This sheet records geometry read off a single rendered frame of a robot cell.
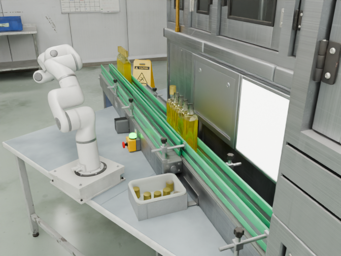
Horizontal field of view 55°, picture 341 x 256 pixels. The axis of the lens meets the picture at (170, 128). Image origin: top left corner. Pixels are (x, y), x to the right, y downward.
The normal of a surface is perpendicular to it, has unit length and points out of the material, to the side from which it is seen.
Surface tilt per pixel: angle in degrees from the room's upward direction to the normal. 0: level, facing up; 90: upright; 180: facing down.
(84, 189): 90
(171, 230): 0
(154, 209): 90
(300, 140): 90
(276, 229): 90
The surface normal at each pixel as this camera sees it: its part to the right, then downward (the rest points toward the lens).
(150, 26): 0.35, 0.38
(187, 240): 0.00, -0.91
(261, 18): -0.93, 0.14
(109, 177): 0.75, 0.27
